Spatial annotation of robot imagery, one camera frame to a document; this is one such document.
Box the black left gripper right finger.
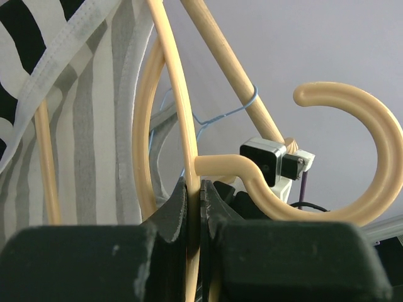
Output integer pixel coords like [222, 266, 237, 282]
[200, 181, 393, 301]

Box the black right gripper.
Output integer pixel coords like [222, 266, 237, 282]
[213, 181, 270, 220]

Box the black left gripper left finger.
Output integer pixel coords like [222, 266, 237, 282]
[1, 179, 187, 301]

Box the black white striped tank top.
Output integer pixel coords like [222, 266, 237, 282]
[1, 1, 153, 243]

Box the grey garment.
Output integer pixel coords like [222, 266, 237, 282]
[149, 103, 178, 208]

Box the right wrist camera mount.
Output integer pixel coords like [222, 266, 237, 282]
[239, 137, 315, 203]

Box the blue wire hanger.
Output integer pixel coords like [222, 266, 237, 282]
[147, 83, 261, 177]

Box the wooden clothes rack frame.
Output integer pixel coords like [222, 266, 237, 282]
[181, 1, 298, 154]

